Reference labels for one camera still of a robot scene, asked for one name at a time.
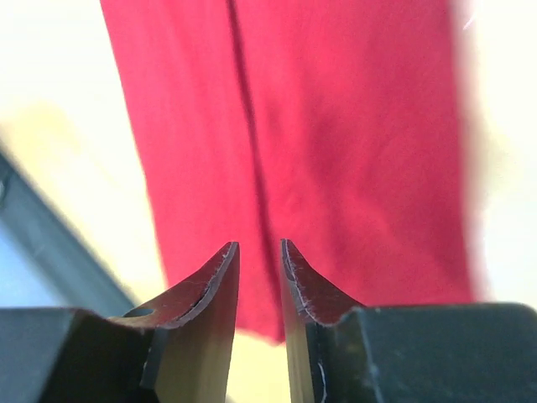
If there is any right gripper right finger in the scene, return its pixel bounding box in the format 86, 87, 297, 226
280, 239, 536, 402

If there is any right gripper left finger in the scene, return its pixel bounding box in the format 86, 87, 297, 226
1, 242, 240, 402

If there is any red t shirt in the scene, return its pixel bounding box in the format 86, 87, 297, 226
101, 1, 475, 342

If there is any aluminium frame rail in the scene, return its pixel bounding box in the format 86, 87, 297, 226
1, 155, 133, 317

